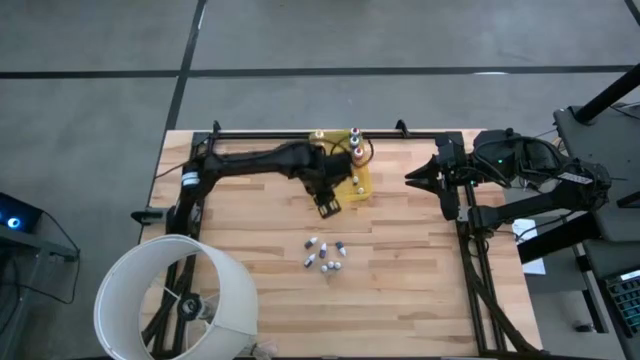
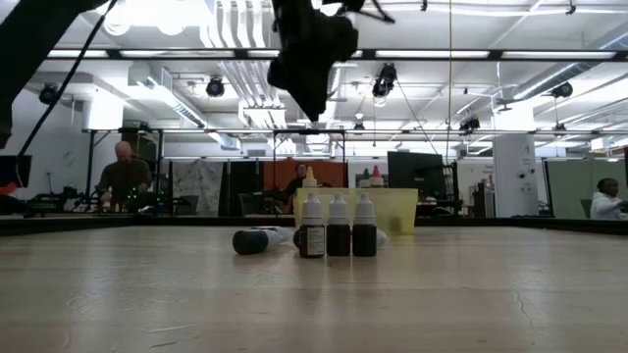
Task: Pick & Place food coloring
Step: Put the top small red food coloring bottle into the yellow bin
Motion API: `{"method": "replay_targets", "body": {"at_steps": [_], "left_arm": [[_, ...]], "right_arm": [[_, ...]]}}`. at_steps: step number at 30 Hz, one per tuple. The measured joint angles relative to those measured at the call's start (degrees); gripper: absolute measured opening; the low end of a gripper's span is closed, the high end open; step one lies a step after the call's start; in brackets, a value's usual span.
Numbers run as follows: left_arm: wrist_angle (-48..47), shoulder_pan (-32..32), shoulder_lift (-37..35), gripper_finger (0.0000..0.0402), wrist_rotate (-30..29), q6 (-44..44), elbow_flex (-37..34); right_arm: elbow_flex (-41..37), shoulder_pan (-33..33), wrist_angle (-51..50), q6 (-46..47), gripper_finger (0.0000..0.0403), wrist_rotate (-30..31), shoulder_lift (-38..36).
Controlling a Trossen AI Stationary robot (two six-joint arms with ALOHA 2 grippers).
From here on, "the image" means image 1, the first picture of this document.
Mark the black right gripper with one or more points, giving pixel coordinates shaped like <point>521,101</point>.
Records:
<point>457,170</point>

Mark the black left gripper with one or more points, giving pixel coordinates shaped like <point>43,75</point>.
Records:
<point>320,167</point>

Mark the red bottle with orange tip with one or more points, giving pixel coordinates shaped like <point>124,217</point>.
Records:
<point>358,153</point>

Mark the green large dropper bottle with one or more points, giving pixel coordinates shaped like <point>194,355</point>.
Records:
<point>354,141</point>

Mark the dark red large dropper bottle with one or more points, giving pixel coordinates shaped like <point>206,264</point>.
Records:
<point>354,131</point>

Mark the orange large dropper bottle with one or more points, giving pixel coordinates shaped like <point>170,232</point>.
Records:
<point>318,134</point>

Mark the small purple dropper bottle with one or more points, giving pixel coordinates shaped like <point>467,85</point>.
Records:
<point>323,250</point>

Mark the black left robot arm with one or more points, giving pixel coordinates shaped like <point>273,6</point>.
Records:
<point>250,159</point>

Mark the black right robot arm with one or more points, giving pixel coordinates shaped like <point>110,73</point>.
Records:
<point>540,202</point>

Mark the yellow translucent plastic tray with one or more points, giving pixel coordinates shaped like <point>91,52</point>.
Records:
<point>366,182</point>

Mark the white paper sheet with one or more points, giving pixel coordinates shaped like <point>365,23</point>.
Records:
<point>527,236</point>

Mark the black stand beam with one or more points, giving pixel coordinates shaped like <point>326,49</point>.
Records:
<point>555,242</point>

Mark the white round lampshade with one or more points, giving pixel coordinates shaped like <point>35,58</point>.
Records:
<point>235,310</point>

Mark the crumpled pale cloth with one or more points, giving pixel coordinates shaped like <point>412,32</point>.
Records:
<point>264,351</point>

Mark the grey keyboard shelf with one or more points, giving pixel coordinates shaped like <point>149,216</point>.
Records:
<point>602,257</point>

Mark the grey metal cart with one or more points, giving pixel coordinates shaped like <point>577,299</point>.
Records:
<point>620,150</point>

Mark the black round pole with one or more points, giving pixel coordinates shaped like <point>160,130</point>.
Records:
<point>607,93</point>

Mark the black lamp socket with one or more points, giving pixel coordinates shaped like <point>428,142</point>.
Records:
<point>190,306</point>

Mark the backlit keyboard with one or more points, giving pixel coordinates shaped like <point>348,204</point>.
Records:
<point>627,300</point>

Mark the grey side table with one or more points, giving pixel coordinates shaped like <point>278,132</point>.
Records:
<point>50,246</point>

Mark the black device with blue light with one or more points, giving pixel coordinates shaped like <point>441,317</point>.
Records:
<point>20,215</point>

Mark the black frame clamp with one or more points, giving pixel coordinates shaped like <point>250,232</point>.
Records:
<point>147,216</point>
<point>216,126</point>
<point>401,126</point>

